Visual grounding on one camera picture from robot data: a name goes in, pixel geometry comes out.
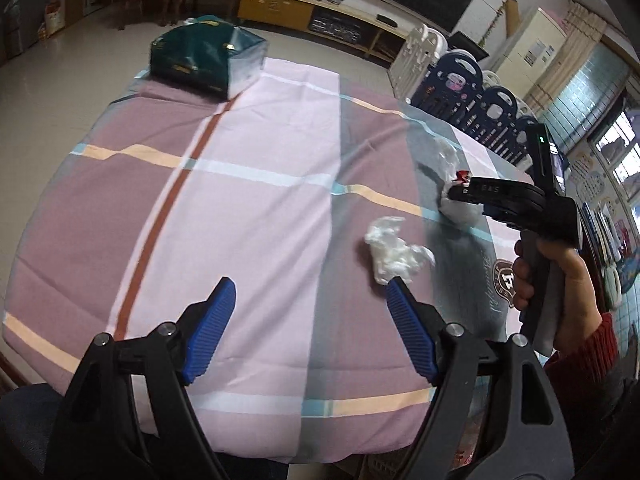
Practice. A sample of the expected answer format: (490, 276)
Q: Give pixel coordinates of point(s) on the plaid tablecloth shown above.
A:
(171, 191)

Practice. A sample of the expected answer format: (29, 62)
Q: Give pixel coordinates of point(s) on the white plastic bag wad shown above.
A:
(455, 180)

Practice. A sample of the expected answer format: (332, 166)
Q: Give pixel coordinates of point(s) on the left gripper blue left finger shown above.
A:
(202, 326)

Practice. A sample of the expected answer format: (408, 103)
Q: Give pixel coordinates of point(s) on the red sweater sleeve forearm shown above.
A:
(590, 363)

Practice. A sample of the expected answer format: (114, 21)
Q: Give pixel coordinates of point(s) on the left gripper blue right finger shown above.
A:
(411, 320)

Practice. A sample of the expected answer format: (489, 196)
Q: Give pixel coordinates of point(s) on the person's dark jeans leg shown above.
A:
(27, 419)

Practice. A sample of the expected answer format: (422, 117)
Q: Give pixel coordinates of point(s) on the blue white baby fence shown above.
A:
(450, 85)

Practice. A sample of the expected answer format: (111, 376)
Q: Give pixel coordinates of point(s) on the beige curtain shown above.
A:
(584, 31)

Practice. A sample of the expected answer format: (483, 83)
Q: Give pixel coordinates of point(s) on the white tissue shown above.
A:
(392, 257)

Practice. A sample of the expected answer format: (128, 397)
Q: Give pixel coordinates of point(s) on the person's right hand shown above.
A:
(555, 295)

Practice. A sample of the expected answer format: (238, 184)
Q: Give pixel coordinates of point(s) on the wooden tv cabinet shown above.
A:
(341, 24)

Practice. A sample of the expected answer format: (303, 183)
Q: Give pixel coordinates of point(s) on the white standing air conditioner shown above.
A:
(526, 55)

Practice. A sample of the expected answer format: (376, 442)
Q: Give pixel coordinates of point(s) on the dark green gift bag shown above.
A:
(209, 54)

